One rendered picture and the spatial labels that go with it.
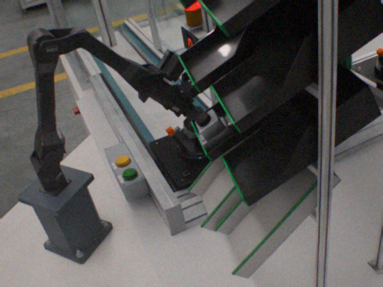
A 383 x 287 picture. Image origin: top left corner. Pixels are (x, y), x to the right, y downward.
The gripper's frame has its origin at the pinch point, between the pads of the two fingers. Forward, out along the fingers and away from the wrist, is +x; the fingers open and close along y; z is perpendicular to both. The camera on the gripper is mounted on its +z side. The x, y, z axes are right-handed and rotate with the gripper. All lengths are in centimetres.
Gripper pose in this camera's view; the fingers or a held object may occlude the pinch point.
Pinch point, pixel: (197, 115)
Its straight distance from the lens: 125.0
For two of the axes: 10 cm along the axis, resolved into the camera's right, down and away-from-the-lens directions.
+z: 6.2, -7.7, -1.8
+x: 6.8, 4.0, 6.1
